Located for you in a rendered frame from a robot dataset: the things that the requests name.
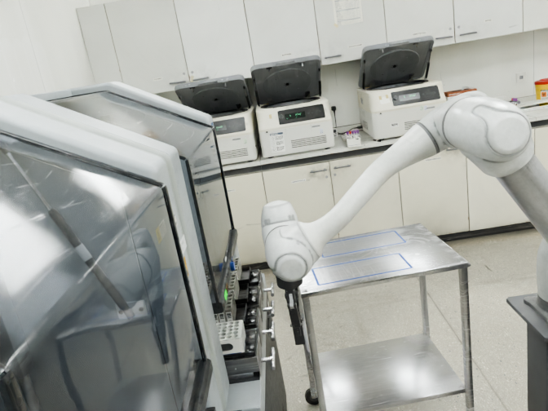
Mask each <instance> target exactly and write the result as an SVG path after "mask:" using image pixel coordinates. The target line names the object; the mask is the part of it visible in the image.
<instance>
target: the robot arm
mask: <svg viewBox="0 0 548 411"><path fill-rule="evenodd" d="M447 148H457V149H459V150H460V152H461V153H462V154H463V155H464V156H465V157H467V158H468V159H469V160H470V161H471V162H473V163H474V164H475V165H476V166H477V167H478V168H479V169H480V170H481V171H482V172H483V173H485V174H486V175H489V176H492V177H496V179H497V180H498V181H499V183H500V184H501V185H502V186H503V187H504V189H505V190H506V191H507V192H508V194H509V195H510V196H511V198H512V199H513V200H514V202H515V203H516V204H517V206H518V207H519V208H520V209H521V210H522V211H523V212H524V214H525V215H526V217H527V218H528V219H529V221H530V222H531V223H532V224H533V226H534V227H535V228H536V229H537V230H538V232H539V233H540V234H541V236H542V237H543V239H542V241H541V244H540V245H539V248H538V251H537V296H533V297H525V298H524V304H526V305H528V306H530V307H531V308H532V309H533V310H534V311H535V312H536V313H537V314H538V315H539V316H540V317H541V318H542V319H543V320H544V321H545V322H546V323H547V324H548V171H547V170H546V168H545V167H544V166H543V165H542V164H541V162H540V161H539V160H538V158H537V156H536V155H535V154H534V142H533V138H532V127H531V123H530V121H529V119H528V117H527V116H526V114H525V113H524V112H523V111H522V110H521V109H520V108H518V107H517V106H515V105H514V104H512V103H510V102H507V101H505V100H502V99H495V98H491V97H488V96H487V95H486V94H485V93H483V92H481V91H468V92H465V93H462V94H460V95H456V96H455V97H453V98H452V99H450V100H448V101H446V102H444V103H443V104H441V105H440V106H439V107H437V108H435V109H434V110H432V111H431V112H429V113H428V114H427V115H426V116H425V117H424V118H423V119H421V120H420V121H419V122H417V123H416V124H415V125H414V126H412V127H411V128H410V129H409V130H408V131H407V132H406V133H405V134H404V135H403V136H402V137H401V138H400V139H399V140H398V141H397V142H395V143H394V144H393V145H392V146H391V147H390V148H389V149H388V150H386V151H385V152H384V153H383V154H382V155H381V156H380V157H379V158H378V159H376V160H375V161H374V162H373V163H372V164H371V165H370V166H369V167H368V168H367V169H366V170H365V172H364V173H363V174H362V175H361V176H360V177H359V178H358V180H357V181H355V183H354V184H353V185H352V186H351V188H350V189H349V190H348V191H347V193H346V194H345V195H344V196H343V197H342V199H341V200H340V201H339V202H338V204H337V205H336V206H335V207H334V208H333V209H332V210H331V211H330V212H328V213H327V214H326V215H324V216H323V217H321V218H320V219H318V220H316V221H314V222H312V223H302V222H299V221H298V217H297V215H296V213H295V211H294V208H293V206H292V205H291V204H290V202H288V201H272V202H269V203H268V204H266V205H265V206H264V207H263V210H262V215H261V227H262V236H263V243H264V246H265V256H266V260H267V264H268V266H269V267H270V268H271V270H272V274H273V275H275V276H276V283H277V286H278V287H279V288H280V289H284V290H285V299H286V302H287V307H288V310H289V316H290V320H291V324H290V327H292V328H293V332H294V341H295V345H303V344H306V343H305V342H306V341H305V336H304V331H303V323H302V321H303V318H301V312H300V307H299V296H298V287H299V286H300V285H301V284H302V283H303V278H304V277H305V276H306V275H307V274H308V273H309V272H310V271H311V269H312V266H313V265H314V263H315V262H316V261H317V260H318V259H319V257H321V256H322V251H323V249H324V247H325V245H326V244H327V242H329V241H330V240H331V239H332V238H333V237H334V236H336V235H337V234H338V233H339V232H340V231H341V230H343V229H344V228H345V227H346V226H347V225H348V223H349V222H350V221H351V220H352V219H353V218H354V217H355V216H356V214H357V213H358V212H359V211H360V210H361V209H362V208H363V206H364V205H365V204H366V203H367V202H368V201H369V199H370V198H371V197H372V196H373V195H374V194H375V193H376V191H377V190H378V189H379V188H380V187H381V186H382V185H383V184H384V183H385V182H386V181H387V180H388V179H389V178H390V177H391V176H393V175H394V174H396V173H397V172H399V171H401V170H403V169H404V168H406V167H408V166H411V165H413V164H415V163H417V162H419V161H422V160H424V159H427V158H428V157H432V156H434V155H436V154H437V153H439V152H442V151H444V150H445V149H447Z"/></svg>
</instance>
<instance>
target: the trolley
mask: <svg viewBox="0 0 548 411"><path fill-rule="evenodd" d="M470 266H471V264H470V263H469V262H468V261H466V260H465V259H464V258H463V257H462V256H461V255H460V254H458V253H457V252H456V251H455V250H453V249H452V248H451V247H450V246H448V245H447V244H446V243H445V242H443V241H442V240H441V239H440V238H439V237H438V236H437V235H435V234H433V233H432V232H430V231H429V230H428V229H427V228H425V227H424V226H423V225H422V224H420V223H415V224H411V225H406V226H402V227H397V228H388V229H384V230H379V231H375V232H366V233H362V234H357V235H353V236H345V237H339V238H335V239H331V240H330V241H329V242H327V244H326V245H325V247H324V249H323V251H322V256H321V257H319V259H318V260H317V261H316V262H315V263H314V265H313V266H312V269H311V271H310V272H309V273H308V274H307V275H306V276H305V277H304V278H303V283H302V284H301V285H300V286H299V287H298V296H299V307H300V312H301V318H303V321H302V323H303V331H304V336H305V341H306V342H305V343H306V344H303V348H304V353H305V358H306V363H307V372H308V378H309V387H310V388H308V389H307V390H306V392H305V399H306V402H308V403H309V404H319V407H320V411H375V410H379V409H387V408H391V407H396V406H400V405H404V404H412V403H417V402H421V401H425V400H433V399H437V398H441V397H445V396H453V395H457V394H462V393H465V398H466V411H475V408H474V390H473V373H472V355H471V322H470V304H469V287H468V270H467V268H468V267H470ZM452 270H458V275H459V291H460V307H461V322H462V352H463V367H464V383H465V385H464V384H463V383H462V381H461V380H460V378H459V377H458V376H457V375H456V373H455V372H454V371H453V369H452V368H451V366H450V365H449V363H448V362H447V360H446V359H445V358H444V357H443V356H442V354H441V353H440V351H439V350H438V348H437V347H436V346H435V344H434V343H433V342H432V341H431V336H430V326H429V315H428V303H427V292H426V275H431V274H436V273H440V272H448V271H452ZM414 277H419V286H420V297H421V307H422V327H423V334H415V335H410V336H406V337H402V338H393V339H389V340H385V341H381V342H372V343H368V344H364V345H359V346H354V347H347V348H343V349H338V350H333V351H326V352H321V353H318V351H317V345H316V336H315V330H314V324H313V319H312V310H311V304H310V298H309V297H314V296H318V295H322V294H331V293H335V292H340V291H344V290H349V289H357V288H361V287H366V286H371V285H379V284H383V283H387V282H393V281H400V280H405V279H409V278H414ZM302 301H303V302H302ZM303 311H304V313H303ZM304 316H305V318H304ZM305 321H306V323H305ZM306 326H307V328H306ZM307 336H308V338H307ZM308 341H309V343H308ZM309 346H310V348H309ZM310 352H311V353H310ZM314 377H315V379H314ZM315 382H316V383H315Z"/></svg>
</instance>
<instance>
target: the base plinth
mask: <svg viewBox="0 0 548 411"><path fill-rule="evenodd" d="M532 228H535V227H534V226H533V224H532V223H531V222H525V223H515V224H510V225H505V226H499V227H494V228H484V229H478V230H473V231H470V230H469V231H466V232H456V233H450V234H444V235H439V236H438V237H439V238H440V239H441V240H442V241H443V242H446V241H456V240H461V239H467V238H473V237H478V236H488V235H494V234H500V233H505V232H515V231H521V230H526V229H532ZM241 267H250V270H255V269H259V270H263V269H268V268H270V267H269V266H268V264H267V262H262V263H252V264H246V265H241Z"/></svg>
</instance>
